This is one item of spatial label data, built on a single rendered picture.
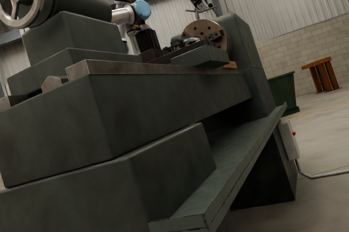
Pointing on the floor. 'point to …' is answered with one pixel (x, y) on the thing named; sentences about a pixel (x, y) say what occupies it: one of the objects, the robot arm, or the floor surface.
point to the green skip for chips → (284, 92)
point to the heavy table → (323, 75)
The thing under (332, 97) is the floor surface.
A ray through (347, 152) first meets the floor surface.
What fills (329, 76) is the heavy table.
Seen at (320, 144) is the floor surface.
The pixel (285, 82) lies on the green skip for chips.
